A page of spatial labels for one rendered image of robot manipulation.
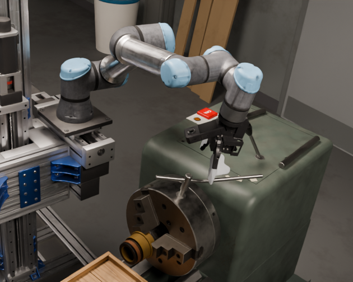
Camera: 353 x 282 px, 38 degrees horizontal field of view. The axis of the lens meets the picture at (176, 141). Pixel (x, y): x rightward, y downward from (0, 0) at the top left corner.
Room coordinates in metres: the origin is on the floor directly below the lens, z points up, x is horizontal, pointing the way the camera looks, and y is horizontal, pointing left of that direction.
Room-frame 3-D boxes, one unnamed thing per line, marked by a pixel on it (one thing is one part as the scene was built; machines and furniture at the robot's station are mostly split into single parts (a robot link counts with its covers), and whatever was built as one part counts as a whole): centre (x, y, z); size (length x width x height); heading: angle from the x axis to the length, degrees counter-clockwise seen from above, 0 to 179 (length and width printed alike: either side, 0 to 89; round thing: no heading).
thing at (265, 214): (1.64, -0.24, 1.06); 0.59 x 0.48 x 0.39; 143
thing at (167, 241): (1.20, -0.04, 1.09); 0.12 x 0.11 x 0.05; 53
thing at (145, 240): (1.19, 0.08, 1.08); 0.09 x 0.09 x 0.09; 53
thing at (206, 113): (1.80, -0.11, 1.26); 0.06 x 0.06 x 0.02; 53
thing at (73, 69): (1.84, 0.42, 1.33); 0.13 x 0.12 x 0.14; 126
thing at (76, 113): (1.83, 0.43, 1.21); 0.15 x 0.15 x 0.10
